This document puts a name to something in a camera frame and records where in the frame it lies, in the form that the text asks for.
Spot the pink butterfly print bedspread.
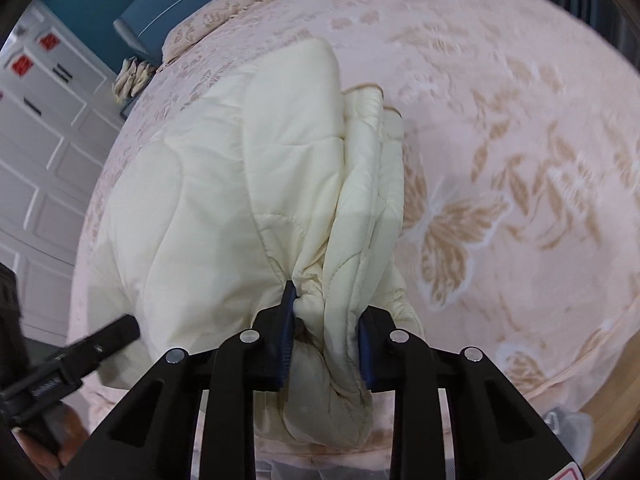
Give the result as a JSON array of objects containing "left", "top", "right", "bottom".
[{"left": 67, "top": 0, "right": 640, "bottom": 480}]

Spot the blue padded headboard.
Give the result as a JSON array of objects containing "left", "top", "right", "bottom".
[{"left": 112, "top": 0, "right": 273, "bottom": 68}]

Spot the grey curtain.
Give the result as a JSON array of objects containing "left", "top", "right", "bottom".
[{"left": 495, "top": 0, "right": 640, "bottom": 73}]

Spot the beige leaf print pillow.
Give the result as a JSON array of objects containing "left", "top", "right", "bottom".
[{"left": 161, "top": 0, "right": 283, "bottom": 63}]

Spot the cream quilted blanket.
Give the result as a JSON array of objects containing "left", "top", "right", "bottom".
[{"left": 87, "top": 37, "right": 426, "bottom": 448}]

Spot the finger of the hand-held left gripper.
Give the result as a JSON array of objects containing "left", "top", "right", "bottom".
[{"left": 62, "top": 314, "right": 142, "bottom": 367}]

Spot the white panelled wardrobe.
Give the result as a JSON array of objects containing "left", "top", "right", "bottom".
[{"left": 0, "top": 0, "right": 127, "bottom": 346}]

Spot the person's left hand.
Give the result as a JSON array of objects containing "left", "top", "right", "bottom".
[{"left": 22, "top": 400, "right": 96, "bottom": 473}]

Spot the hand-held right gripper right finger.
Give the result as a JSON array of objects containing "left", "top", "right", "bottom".
[{"left": 356, "top": 305, "right": 585, "bottom": 480}]

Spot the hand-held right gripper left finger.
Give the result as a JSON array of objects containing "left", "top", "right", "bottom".
[{"left": 59, "top": 280, "right": 299, "bottom": 480}]

